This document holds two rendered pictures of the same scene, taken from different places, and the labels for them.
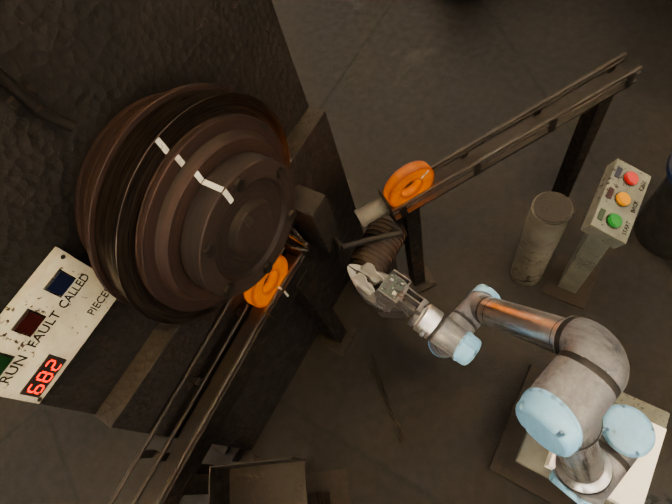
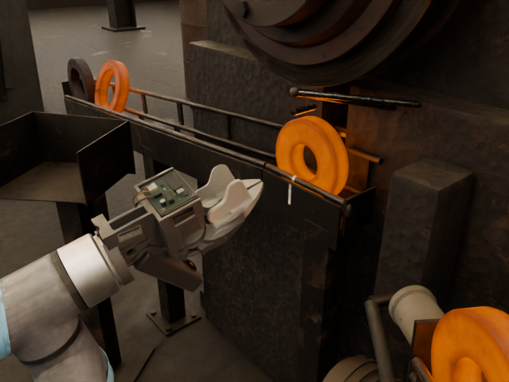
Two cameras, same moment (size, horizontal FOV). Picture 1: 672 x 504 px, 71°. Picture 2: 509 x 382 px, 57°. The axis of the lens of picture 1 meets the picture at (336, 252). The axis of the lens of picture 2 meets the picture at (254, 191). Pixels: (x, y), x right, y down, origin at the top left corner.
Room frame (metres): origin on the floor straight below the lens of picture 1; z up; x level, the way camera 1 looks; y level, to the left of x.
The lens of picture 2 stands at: (0.49, -0.57, 1.07)
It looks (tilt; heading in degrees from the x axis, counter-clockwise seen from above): 27 degrees down; 89
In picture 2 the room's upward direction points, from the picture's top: straight up
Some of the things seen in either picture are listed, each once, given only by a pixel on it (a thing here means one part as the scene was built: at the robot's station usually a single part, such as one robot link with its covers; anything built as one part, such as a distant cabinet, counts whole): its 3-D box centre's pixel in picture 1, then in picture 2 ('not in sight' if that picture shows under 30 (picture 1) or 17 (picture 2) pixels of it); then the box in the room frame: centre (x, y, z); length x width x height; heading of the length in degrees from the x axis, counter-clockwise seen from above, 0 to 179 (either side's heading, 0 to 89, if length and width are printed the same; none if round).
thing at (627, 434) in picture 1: (619, 433); not in sight; (-0.07, -0.44, 0.53); 0.13 x 0.12 x 0.14; 112
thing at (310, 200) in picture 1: (313, 220); (421, 241); (0.76, 0.02, 0.68); 0.11 x 0.08 x 0.24; 38
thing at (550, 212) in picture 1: (537, 244); not in sight; (0.55, -0.66, 0.26); 0.12 x 0.12 x 0.52
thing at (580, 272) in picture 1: (592, 245); not in sight; (0.44, -0.79, 0.31); 0.24 x 0.16 x 0.62; 128
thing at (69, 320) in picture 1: (47, 328); not in sight; (0.48, 0.53, 1.15); 0.26 x 0.02 x 0.18; 128
